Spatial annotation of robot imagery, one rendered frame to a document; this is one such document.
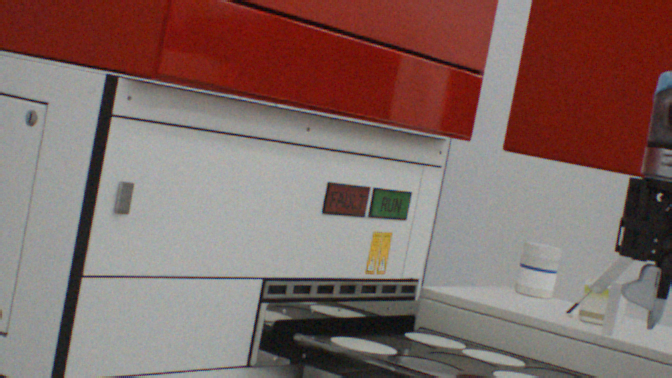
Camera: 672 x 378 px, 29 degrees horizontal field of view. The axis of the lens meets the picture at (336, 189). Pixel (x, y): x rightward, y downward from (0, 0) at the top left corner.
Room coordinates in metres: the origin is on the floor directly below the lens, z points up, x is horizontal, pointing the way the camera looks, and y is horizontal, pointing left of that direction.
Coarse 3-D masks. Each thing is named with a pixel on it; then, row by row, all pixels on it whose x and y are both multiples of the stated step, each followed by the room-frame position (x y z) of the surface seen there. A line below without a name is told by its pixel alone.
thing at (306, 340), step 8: (296, 336) 1.88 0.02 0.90; (304, 336) 1.88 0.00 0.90; (304, 344) 1.88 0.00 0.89; (312, 344) 1.87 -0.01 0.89; (320, 344) 1.86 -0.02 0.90; (328, 344) 1.86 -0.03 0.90; (328, 352) 1.86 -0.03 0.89; (336, 352) 1.84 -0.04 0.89; (344, 352) 1.84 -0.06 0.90; (352, 352) 1.83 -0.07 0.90; (360, 352) 1.83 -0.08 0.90; (360, 360) 1.82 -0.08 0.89; (368, 360) 1.81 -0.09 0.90; (376, 360) 1.81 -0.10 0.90; (384, 360) 1.81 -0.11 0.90; (384, 368) 1.80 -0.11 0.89; (392, 368) 1.79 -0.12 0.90; (400, 368) 1.79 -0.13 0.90; (408, 368) 1.78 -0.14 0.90; (408, 376) 1.78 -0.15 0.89; (416, 376) 1.77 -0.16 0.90; (424, 376) 1.76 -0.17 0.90; (432, 376) 1.76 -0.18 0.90
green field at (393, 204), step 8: (376, 192) 2.07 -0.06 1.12; (384, 192) 2.09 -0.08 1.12; (392, 192) 2.11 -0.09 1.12; (376, 200) 2.08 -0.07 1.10; (384, 200) 2.10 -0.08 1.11; (392, 200) 2.12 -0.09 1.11; (400, 200) 2.14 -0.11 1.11; (408, 200) 2.16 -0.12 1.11; (376, 208) 2.08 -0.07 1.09; (384, 208) 2.10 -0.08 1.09; (392, 208) 2.12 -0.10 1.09; (400, 208) 2.14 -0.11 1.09; (392, 216) 2.12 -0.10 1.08; (400, 216) 2.15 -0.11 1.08
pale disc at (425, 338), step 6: (408, 336) 2.08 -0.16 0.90; (414, 336) 2.09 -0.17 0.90; (420, 336) 2.11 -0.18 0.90; (426, 336) 2.12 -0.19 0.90; (432, 336) 2.13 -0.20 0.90; (438, 336) 2.14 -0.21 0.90; (426, 342) 2.06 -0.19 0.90; (432, 342) 2.07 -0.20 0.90; (438, 342) 2.08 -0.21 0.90; (444, 342) 2.09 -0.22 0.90; (450, 342) 2.10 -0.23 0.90; (456, 342) 2.12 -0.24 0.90
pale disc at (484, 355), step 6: (468, 354) 2.02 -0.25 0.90; (474, 354) 2.03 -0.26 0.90; (480, 354) 2.04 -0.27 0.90; (486, 354) 2.05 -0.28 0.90; (492, 354) 2.06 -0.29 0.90; (498, 354) 2.07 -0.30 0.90; (486, 360) 1.99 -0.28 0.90; (492, 360) 2.00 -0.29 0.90; (498, 360) 2.01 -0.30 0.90; (504, 360) 2.03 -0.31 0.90; (510, 360) 2.04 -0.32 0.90; (516, 360) 2.05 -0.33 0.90
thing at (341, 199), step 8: (336, 192) 1.98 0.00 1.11; (344, 192) 2.00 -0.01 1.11; (352, 192) 2.02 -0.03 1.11; (360, 192) 2.03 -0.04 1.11; (328, 200) 1.96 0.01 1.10; (336, 200) 1.98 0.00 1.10; (344, 200) 2.00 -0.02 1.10; (352, 200) 2.02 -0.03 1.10; (360, 200) 2.04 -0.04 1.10; (328, 208) 1.97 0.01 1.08; (336, 208) 1.99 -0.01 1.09; (344, 208) 2.00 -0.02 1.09; (352, 208) 2.02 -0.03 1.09; (360, 208) 2.04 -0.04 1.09
